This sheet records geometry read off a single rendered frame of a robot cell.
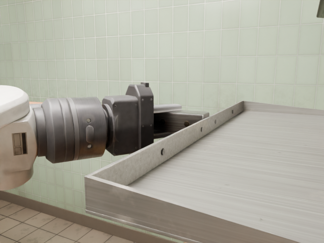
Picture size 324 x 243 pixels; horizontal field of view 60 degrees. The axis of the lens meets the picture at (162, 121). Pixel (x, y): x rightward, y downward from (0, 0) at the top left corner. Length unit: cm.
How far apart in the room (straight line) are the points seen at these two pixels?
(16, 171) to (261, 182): 29
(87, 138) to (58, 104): 6
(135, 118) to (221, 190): 21
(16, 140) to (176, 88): 147
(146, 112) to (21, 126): 17
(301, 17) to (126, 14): 104
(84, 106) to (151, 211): 23
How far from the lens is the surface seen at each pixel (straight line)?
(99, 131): 38
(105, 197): 20
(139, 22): 192
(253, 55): 165
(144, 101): 41
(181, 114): 44
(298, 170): 31
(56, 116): 37
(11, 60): 278
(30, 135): 37
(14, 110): 36
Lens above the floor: 128
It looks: 11 degrees down
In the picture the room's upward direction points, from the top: straight up
